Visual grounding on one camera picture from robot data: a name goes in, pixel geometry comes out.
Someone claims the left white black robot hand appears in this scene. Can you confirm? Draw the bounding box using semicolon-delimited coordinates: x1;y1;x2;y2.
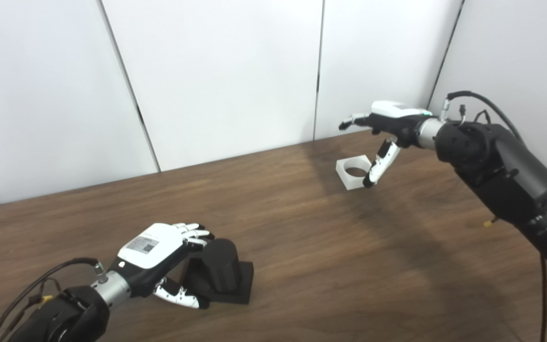
107;222;216;309

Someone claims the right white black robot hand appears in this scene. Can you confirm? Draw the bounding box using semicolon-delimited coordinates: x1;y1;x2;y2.
339;101;433;188

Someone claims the black peg with square base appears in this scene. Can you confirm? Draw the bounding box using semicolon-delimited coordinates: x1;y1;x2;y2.
181;238;254;304

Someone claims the white square piece with hole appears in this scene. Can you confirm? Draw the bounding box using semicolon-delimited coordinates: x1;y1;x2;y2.
336;155;374;190

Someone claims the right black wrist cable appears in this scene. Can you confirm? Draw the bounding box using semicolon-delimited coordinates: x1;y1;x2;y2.
440;90;547;342

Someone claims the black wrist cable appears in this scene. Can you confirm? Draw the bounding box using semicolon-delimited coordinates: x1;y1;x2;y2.
0;257;108;342
440;90;547;342

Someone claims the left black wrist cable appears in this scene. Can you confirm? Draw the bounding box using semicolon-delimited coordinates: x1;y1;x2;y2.
0;257;108;342

